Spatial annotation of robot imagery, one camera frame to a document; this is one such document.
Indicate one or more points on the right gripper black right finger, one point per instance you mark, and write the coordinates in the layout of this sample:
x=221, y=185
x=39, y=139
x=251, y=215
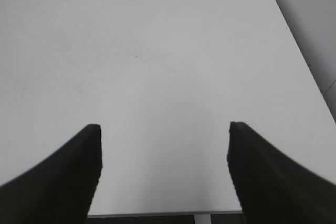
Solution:
x=273, y=188

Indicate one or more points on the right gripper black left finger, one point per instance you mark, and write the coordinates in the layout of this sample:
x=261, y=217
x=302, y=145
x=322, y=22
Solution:
x=60, y=189

